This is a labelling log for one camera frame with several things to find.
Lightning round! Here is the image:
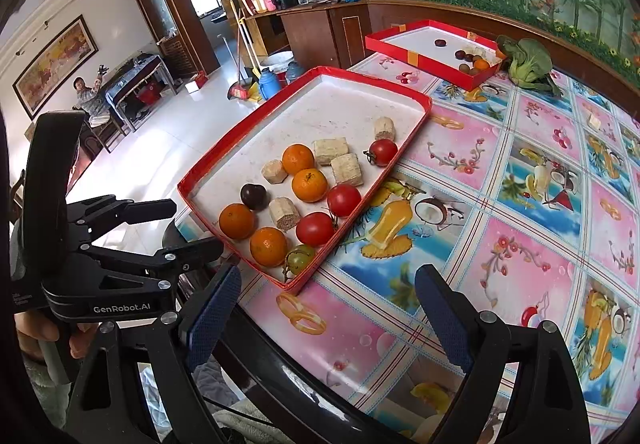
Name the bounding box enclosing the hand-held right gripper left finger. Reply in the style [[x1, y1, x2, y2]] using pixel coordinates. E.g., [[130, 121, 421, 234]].
[[65, 264, 242, 444]]

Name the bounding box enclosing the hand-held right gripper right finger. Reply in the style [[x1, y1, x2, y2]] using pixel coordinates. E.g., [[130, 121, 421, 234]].
[[415, 264, 591, 444]]

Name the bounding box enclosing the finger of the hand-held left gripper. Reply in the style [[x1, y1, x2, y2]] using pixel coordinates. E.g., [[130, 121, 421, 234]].
[[80, 239, 224, 285], [67, 196, 177, 245]]

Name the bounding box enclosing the dark purple plum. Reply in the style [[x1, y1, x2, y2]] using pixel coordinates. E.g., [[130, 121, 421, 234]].
[[240, 183, 271, 213]]

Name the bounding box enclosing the corn cob piece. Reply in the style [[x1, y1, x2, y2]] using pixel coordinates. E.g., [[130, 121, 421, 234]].
[[313, 137, 349, 166], [268, 197, 295, 231]]

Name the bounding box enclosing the green tomato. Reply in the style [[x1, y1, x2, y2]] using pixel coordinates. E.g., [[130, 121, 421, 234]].
[[283, 245, 317, 281]]

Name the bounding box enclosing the red tomato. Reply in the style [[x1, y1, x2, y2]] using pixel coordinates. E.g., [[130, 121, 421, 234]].
[[364, 139, 399, 167], [327, 184, 362, 217], [295, 212, 338, 247]]

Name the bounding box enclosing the plain red tray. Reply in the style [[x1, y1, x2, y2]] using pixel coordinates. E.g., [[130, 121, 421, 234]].
[[177, 66, 433, 296]]

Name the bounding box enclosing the person's left hand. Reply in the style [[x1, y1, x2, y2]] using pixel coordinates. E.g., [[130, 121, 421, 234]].
[[14, 313, 99, 361]]

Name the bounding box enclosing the printed tablecloth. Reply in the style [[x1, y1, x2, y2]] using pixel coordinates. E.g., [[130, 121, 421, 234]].
[[240, 51, 640, 444]]

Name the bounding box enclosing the table with blue cloth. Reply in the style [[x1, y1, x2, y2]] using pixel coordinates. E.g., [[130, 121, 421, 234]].
[[102, 54, 179, 135]]

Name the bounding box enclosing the broom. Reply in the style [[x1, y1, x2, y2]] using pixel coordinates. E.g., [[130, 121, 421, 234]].
[[230, 1, 262, 80]]

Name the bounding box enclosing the white basin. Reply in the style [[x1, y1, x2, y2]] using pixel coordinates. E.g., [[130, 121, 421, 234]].
[[259, 50, 296, 71]]

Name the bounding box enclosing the green bok choy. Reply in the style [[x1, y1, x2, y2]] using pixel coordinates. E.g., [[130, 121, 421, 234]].
[[494, 36, 564, 97]]

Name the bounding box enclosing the red tray with gold ribbon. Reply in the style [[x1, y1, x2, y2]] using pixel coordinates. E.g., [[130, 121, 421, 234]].
[[364, 20, 507, 92]]

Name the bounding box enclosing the framed wall painting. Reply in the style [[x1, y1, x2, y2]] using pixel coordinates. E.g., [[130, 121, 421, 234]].
[[12, 16, 99, 121]]

